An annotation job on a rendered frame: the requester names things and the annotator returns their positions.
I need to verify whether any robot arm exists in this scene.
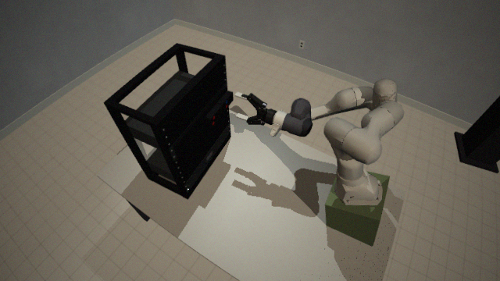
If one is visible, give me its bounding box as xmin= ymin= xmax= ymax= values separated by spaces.
xmin=270 ymin=79 xmax=404 ymax=205

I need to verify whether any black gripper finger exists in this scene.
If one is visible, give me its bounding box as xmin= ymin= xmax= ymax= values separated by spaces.
xmin=236 ymin=113 xmax=265 ymax=126
xmin=235 ymin=92 xmax=267 ymax=116

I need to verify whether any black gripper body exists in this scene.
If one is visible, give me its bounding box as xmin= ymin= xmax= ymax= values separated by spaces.
xmin=257 ymin=108 xmax=277 ymax=125

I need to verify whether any black server rack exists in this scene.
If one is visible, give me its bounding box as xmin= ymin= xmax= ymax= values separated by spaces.
xmin=104 ymin=43 xmax=234 ymax=199

